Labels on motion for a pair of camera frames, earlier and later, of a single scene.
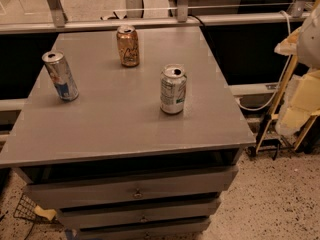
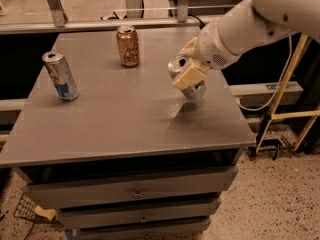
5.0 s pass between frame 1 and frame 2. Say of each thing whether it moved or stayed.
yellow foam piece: stayed
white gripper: moved
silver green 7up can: moved
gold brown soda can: stayed
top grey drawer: stayed
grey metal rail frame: stayed
